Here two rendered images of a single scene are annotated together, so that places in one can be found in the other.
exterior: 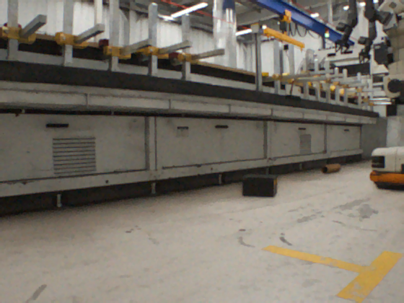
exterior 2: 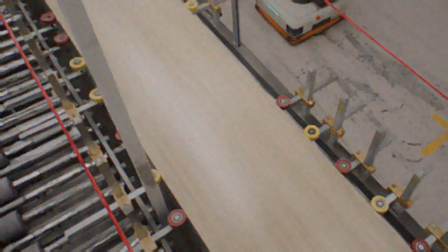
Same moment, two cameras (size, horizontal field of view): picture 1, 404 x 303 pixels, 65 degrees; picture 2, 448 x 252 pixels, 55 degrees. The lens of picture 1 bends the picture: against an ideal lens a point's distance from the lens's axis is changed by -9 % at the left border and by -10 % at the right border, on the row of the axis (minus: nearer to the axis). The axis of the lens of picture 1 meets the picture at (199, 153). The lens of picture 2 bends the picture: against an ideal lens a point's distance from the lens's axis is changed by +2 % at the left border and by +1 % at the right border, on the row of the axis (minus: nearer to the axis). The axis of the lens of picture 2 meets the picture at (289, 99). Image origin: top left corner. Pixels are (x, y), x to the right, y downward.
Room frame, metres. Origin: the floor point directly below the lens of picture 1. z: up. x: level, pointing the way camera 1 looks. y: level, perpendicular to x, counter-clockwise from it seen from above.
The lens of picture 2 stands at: (2.10, 1.58, 2.71)
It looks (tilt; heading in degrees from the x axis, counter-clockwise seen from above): 51 degrees down; 272
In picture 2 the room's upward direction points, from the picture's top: 6 degrees clockwise
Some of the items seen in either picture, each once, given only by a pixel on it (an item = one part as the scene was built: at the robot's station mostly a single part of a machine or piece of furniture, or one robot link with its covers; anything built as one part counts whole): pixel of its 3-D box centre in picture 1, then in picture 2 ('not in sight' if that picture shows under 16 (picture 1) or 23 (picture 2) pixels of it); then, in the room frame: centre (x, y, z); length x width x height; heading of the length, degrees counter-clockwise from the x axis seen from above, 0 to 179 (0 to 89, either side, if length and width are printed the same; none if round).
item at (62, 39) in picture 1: (71, 40); (400, 195); (1.54, 0.59, 0.83); 0.14 x 0.06 x 0.05; 135
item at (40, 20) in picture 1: (25, 33); (442, 228); (1.35, 0.73, 0.82); 0.43 x 0.03 x 0.04; 45
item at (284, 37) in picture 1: (286, 38); not in sight; (7.85, -2.05, 2.65); 1.71 x 0.09 x 0.32; 135
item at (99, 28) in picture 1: (79, 40); (403, 188); (1.52, 0.55, 0.83); 0.43 x 0.03 x 0.04; 45
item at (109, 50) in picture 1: (117, 52); (364, 162); (1.72, 0.41, 0.81); 0.14 x 0.06 x 0.05; 135
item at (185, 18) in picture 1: (185, 52); (308, 96); (2.05, 0.08, 0.88); 0.04 x 0.04 x 0.48; 45
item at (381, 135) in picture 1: (350, 99); not in sight; (5.35, -2.48, 0.95); 1.65 x 0.70 x 1.90; 45
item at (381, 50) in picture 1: (387, 53); not in sight; (2.42, -1.43, 0.99); 0.28 x 0.16 x 0.22; 134
